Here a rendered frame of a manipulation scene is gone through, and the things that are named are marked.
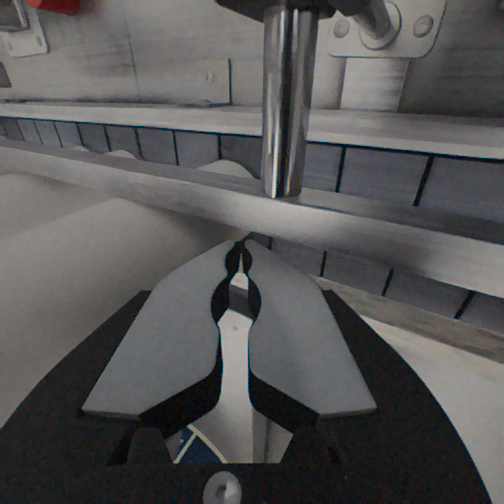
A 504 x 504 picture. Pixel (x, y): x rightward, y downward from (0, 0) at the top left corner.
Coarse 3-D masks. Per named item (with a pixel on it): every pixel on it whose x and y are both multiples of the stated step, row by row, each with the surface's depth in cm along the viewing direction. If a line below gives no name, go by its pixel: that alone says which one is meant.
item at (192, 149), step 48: (48, 144) 26; (96, 144) 22; (144, 144) 20; (192, 144) 17; (240, 144) 16; (336, 144) 16; (336, 192) 15; (384, 192) 13; (432, 192) 12; (480, 192) 11; (432, 288) 14
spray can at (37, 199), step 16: (144, 160) 20; (0, 176) 14; (16, 176) 14; (32, 176) 15; (0, 192) 13; (16, 192) 14; (32, 192) 14; (48, 192) 15; (64, 192) 15; (80, 192) 16; (96, 192) 17; (0, 208) 13; (16, 208) 14; (32, 208) 14; (48, 208) 15; (64, 208) 15; (80, 208) 16; (0, 224) 13; (16, 224) 14; (32, 224) 14
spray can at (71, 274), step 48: (0, 240) 8; (48, 240) 8; (96, 240) 8; (144, 240) 9; (192, 240) 11; (240, 240) 16; (0, 288) 6; (48, 288) 7; (96, 288) 8; (144, 288) 9; (0, 336) 6; (48, 336) 7; (0, 384) 6
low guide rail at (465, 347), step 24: (240, 264) 17; (336, 288) 15; (360, 312) 13; (384, 312) 13; (408, 312) 13; (384, 336) 13; (408, 336) 12; (432, 336) 12; (456, 336) 12; (480, 336) 12; (456, 360) 11; (480, 360) 11
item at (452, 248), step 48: (0, 144) 14; (144, 192) 9; (192, 192) 8; (240, 192) 7; (288, 240) 7; (336, 240) 7; (384, 240) 6; (432, 240) 5; (480, 240) 5; (480, 288) 5
